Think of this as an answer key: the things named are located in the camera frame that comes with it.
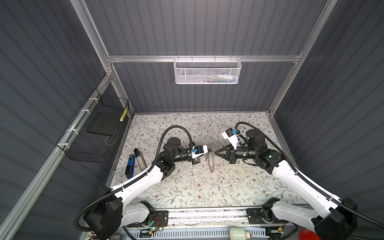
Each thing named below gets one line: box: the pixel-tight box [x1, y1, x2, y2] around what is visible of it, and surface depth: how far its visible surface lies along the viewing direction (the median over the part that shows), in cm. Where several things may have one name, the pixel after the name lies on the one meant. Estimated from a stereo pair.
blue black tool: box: [125, 154, 136, 180], surface depth 93 cm
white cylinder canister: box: [228, 226, 250, 240], surface depth 64 cm
